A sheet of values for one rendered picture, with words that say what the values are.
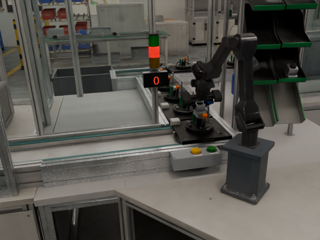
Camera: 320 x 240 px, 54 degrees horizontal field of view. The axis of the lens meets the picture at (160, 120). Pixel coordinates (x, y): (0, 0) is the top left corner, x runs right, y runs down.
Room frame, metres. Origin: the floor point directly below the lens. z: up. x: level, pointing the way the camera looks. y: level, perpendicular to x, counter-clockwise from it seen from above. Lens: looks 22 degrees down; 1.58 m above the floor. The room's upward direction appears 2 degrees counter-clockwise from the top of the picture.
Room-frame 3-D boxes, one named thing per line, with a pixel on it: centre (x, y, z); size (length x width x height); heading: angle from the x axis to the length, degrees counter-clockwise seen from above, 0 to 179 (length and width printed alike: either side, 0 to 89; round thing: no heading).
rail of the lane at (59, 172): (1.21, 0.05, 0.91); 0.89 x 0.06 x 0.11; 101
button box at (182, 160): (1.18, -0.15, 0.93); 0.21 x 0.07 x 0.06; 101
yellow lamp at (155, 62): (1.49, 0.02, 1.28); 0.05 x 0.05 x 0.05
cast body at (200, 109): (1.42, -0.19, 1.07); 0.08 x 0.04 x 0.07; 11
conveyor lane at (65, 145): (1.37, 0.11, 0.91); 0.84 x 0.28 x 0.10; 101
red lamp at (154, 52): (1.49, 0.02, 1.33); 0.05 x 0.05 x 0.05
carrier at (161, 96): (1.90, -0.10, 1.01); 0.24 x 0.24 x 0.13; 11
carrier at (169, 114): (1.66, -0.14, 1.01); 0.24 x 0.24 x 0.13; 11
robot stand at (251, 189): (1.04, -0.33, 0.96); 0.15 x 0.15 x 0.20; 52
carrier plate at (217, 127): (1.41, -0.19, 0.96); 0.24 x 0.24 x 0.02; 11
